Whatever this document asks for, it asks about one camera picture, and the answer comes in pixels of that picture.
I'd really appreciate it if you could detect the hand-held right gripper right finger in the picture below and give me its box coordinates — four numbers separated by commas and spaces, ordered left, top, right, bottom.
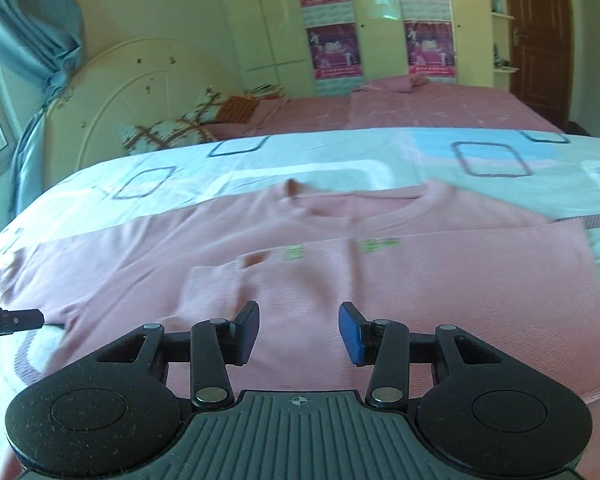
338, 302, 503, 407

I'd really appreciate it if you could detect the pink ribbed shirt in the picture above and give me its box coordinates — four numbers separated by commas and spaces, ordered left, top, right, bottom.
0, 180, 600, 406

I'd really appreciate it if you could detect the pink bed sheet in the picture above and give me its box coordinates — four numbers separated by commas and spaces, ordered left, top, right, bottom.
207, 74, 566, 141

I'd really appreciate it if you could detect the blue curtain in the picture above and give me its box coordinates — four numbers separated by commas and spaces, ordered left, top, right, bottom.
0, 0, 83, 216

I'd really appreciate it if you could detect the cream glossy wardrobe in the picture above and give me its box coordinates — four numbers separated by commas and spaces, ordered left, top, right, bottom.
215, 0, 496, 98

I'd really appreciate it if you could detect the orange pillow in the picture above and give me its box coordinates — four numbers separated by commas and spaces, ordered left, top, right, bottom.
215, 95, 261, 124

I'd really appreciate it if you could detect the brown patterned white pillow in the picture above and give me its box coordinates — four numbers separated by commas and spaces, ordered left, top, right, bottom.
192, 85, 231, 123
120, 117, 218, 155

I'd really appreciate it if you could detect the printed blanket with rounded squares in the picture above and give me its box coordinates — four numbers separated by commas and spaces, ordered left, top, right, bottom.
0, 127, 600, 480

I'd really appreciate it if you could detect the cream round headboard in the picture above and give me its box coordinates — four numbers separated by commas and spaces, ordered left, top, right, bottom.
27, 37, 246, 186

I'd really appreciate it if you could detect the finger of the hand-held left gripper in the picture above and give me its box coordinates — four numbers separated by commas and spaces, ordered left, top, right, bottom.
0, 309, 44, 331

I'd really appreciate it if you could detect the brown wooden door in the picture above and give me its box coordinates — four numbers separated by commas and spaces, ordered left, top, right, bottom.
505, 0, 577, 128

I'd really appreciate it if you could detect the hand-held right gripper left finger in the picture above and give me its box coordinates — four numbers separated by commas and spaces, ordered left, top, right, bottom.
96, 301, 261, 408

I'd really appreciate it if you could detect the cream corner shelf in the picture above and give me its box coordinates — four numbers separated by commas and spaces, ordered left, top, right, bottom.
484, 0, 521, 91

